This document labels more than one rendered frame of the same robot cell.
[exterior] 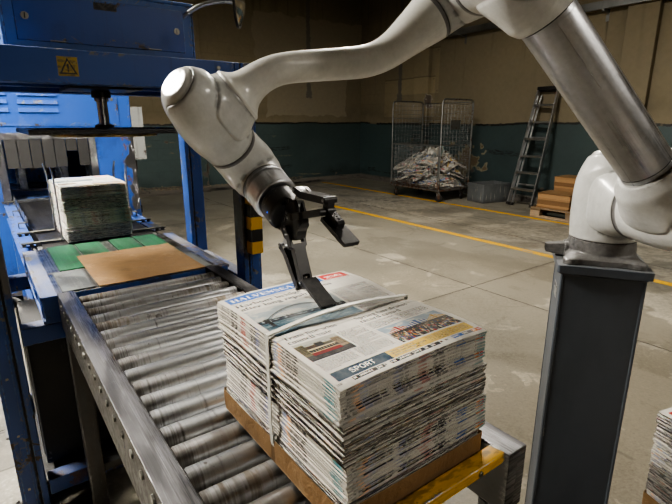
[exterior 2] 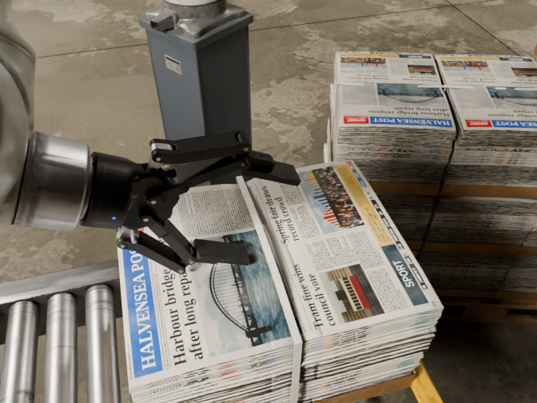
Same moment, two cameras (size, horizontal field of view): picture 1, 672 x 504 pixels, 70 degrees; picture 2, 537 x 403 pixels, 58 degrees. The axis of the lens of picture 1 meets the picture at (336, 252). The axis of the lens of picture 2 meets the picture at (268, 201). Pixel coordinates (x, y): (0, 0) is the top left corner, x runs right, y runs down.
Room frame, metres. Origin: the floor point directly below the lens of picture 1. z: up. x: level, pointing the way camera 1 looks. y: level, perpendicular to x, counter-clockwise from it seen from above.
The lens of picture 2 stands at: (0.59, 0.38, 1.53)
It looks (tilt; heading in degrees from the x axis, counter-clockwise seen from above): 45 degrees down; 291
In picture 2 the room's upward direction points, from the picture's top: straight up
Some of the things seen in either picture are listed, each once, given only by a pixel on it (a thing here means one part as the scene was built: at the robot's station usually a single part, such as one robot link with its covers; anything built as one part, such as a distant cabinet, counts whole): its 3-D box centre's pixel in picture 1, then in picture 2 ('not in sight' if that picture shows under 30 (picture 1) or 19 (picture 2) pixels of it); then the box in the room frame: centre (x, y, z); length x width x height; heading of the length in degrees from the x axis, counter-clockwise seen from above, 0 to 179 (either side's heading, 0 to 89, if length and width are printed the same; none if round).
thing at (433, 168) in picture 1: (429, 149); not in sight; (8.80, -1.69, 0.85); 1.21 x 0.83 x 1.71; 36
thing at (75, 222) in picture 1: (90, 206); not in sight; (2.37, 1.23, 0.93); 0.38 x 0.30 x 0.26; 36
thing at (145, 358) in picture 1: (210, 344); not in sight; (1.14, 0.33, 0.77); 0.47 x 0.05 x 0.05; 126
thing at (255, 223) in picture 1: (252, 197); not in sight; (1.88, 0.33, 1.05); 0.05 x 0.05 x 0.45; 36
